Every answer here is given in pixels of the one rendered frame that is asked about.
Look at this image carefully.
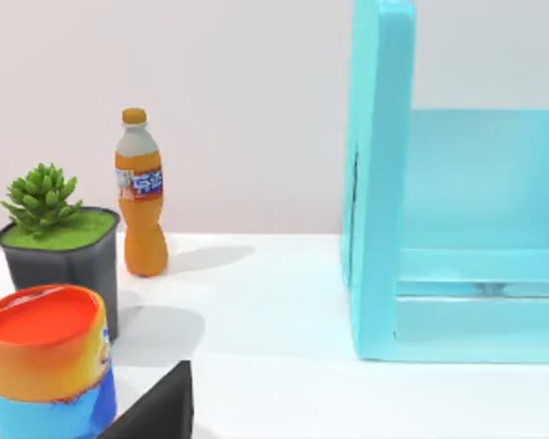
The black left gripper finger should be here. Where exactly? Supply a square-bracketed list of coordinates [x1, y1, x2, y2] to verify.
[96, 359, 194, 439]

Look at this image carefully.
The orange and blue can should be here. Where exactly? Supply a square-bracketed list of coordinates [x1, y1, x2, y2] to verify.
[0, 284, 119, 439]

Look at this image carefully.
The green plant in grey pot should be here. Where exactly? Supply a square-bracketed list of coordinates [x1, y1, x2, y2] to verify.
[0, 163, 122, 342]

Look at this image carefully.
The orange soda bottle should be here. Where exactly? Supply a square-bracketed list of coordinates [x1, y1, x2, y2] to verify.
[113, 107, 169, 278]

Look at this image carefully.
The light blue rack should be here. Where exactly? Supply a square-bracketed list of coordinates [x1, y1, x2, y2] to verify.
[339, 0, 549, 365]

